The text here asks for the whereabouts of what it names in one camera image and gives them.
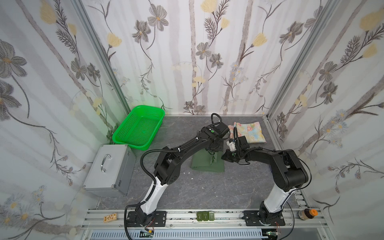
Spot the floral pastel skirt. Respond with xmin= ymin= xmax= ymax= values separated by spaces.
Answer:
xmin=228 ymin=122 xmax=267 ymax=144

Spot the dark green skirt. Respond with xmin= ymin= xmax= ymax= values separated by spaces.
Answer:
xmin=191 ymin=149 xmax=225 ymax=173

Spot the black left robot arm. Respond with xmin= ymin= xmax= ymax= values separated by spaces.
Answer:
xmin=135 ymin=122 xmax=230 ymax=226

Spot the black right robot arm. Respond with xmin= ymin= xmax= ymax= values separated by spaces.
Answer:
xmin=222 ymin=137 xmax=309 ymax=226

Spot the green terminal block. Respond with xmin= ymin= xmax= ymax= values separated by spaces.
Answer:
xmin=197 ymin=211 xmax=215 ymax=222

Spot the green plastic basket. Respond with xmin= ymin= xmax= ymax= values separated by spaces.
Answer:
xmin=112 ymin=105 xmax=165 ymax=151

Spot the orange capped bottle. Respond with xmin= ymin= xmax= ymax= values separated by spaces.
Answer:
xmin=298 ymin=209 xmax=319 ymax=221

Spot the silver metal case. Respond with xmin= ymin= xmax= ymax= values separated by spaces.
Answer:
xmin=83 ymin=145 xmax=136 ymax=197

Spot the small wooden block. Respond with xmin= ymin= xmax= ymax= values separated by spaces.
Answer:
xmin=103 ymin=213 xmax=118 ymax=223

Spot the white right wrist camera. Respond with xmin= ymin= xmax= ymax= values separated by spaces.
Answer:
xmin=227 ymin=140 xmax=237 ymax=152

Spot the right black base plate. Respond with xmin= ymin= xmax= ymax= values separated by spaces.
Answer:
xmin=242 ymin=210 xmax=286 ymax=227

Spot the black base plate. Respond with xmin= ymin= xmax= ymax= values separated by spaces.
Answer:
xmin=242 ymin=210 xmax=286 ymax=227
xmin=125 ymin=211 xmax=167 ymax=228

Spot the aluminium mounting rail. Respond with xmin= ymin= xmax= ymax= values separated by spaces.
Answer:
xmin=81 ymin=194 xmax=329 ymax=230

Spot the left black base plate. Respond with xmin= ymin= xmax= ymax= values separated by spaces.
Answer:
xmin=125 ymin=211 xmax=167 ymax=228

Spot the white slotted cable duct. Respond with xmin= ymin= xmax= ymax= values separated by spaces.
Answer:
xmin=88 ymin=229 xmax=268 ymax=240

